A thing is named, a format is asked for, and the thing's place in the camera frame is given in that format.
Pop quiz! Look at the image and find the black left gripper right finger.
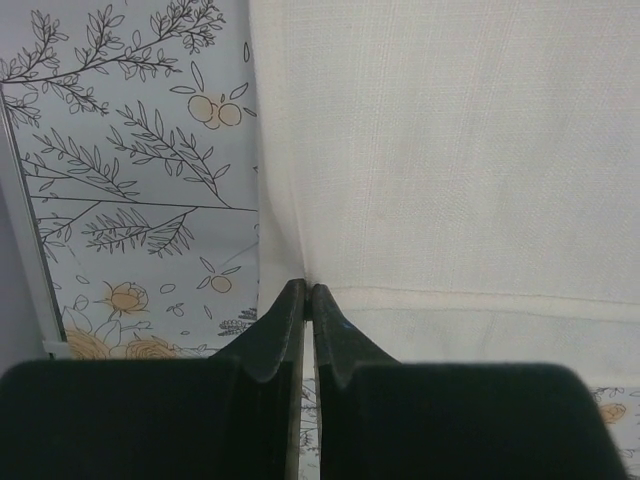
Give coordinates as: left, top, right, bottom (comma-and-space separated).
312, 284, 627, 479

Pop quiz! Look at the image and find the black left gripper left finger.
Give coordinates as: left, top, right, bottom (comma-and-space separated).
1, 279, 305, 479

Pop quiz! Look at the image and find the white cloth napkin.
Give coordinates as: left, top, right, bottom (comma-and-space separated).
249, 1, 639, 387

